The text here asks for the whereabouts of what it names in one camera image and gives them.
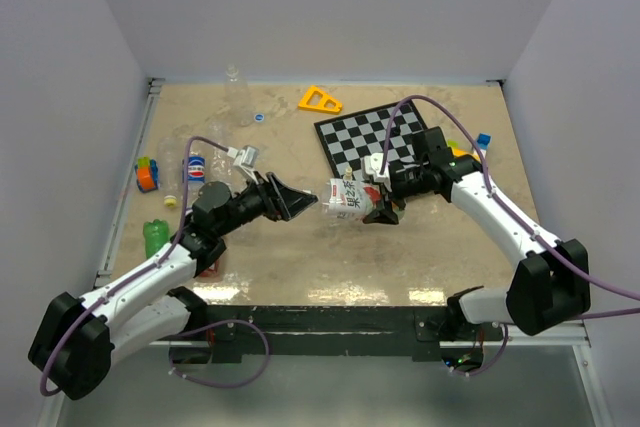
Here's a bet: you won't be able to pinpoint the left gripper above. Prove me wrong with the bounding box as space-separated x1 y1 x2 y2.
216 171 317 237

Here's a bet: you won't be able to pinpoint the grapefruit tea bottle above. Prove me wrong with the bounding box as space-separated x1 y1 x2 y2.
320 178 382 221

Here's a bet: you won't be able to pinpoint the clear Pocari bottle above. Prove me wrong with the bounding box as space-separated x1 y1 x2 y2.
225 64 254 127

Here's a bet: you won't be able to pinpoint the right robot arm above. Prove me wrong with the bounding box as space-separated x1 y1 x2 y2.
362 127 591 340

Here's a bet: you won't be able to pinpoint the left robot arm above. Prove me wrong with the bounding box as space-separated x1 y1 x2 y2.
28 173 318 400

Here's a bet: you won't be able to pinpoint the Pepsi label bottle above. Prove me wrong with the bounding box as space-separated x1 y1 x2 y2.
182 150 206 194

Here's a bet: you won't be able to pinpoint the red label tea bottle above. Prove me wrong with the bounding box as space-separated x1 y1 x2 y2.
198 259 221 279

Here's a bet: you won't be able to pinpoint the clear bottle yellow cap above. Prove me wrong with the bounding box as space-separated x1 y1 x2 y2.
155 137 181 208

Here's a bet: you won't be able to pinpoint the green plastic bottle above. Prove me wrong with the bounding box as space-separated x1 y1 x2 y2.
143 219 170 259

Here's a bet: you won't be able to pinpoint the white chess piece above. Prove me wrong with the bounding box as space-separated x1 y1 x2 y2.
343 165 353 181

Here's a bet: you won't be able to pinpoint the chessboard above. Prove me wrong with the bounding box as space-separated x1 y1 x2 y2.
314 101 428 180

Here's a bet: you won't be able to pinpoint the yellow triangle toy right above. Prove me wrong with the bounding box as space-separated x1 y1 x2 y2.
451 147 480 161

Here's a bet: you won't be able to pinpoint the yellow triangle toy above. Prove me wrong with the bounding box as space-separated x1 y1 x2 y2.
451 147 480 161
298 85 343 115

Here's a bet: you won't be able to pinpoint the yellow triangle toy far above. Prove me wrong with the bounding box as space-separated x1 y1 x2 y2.
298 85 343 115

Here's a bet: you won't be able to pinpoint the blue toy blocks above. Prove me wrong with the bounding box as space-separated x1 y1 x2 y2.
476 133 491 151

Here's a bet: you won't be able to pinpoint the colourful toy car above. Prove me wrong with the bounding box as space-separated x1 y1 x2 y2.
134 157 158 193

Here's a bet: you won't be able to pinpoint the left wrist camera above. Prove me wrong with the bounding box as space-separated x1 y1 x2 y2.
227 145 259 183

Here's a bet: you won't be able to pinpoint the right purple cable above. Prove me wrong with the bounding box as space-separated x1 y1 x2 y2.
379 94 640 321

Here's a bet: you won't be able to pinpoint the purple cable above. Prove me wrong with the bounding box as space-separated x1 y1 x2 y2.
39 135 239 397
379 94 640 321
168 317 274 390

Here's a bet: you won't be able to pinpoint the black table front rail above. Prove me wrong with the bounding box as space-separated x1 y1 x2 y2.
184 305 503 363

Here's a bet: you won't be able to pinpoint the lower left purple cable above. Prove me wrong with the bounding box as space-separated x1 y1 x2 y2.
168 317 274 390

